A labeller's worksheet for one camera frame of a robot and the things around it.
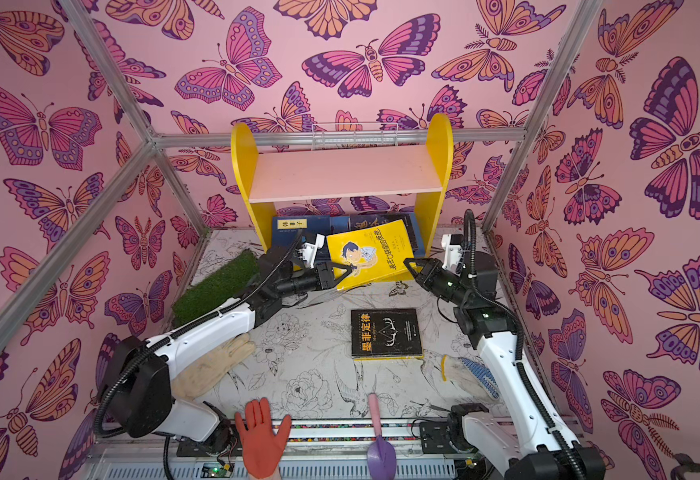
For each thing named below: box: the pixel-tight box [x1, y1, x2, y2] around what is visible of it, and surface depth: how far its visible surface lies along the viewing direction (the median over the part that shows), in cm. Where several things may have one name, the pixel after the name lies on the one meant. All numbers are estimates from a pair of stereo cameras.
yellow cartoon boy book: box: [326, 219, 416, 292], surface depth 77 cm
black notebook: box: [350, 308, 422, 356], surface depth 91 cm
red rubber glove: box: [234, 397, 292, 479], surface depth 75 cm
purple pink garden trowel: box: [367, 392, 397, 480], surface depth 71 cm
